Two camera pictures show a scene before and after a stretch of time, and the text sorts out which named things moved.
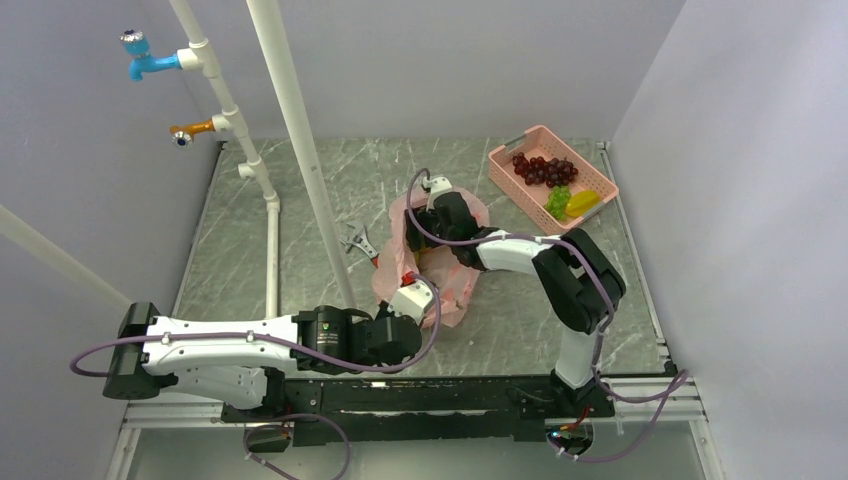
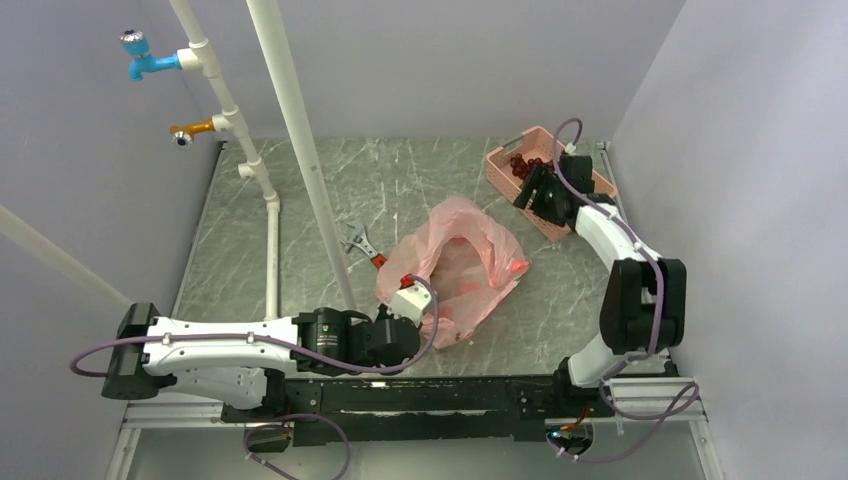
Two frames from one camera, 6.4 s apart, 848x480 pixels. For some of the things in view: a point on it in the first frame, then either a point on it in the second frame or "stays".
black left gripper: (383, 312) stays
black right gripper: (422, 217) -> (538, 180)
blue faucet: (136, 46) stays
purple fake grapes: (552, 173) stays
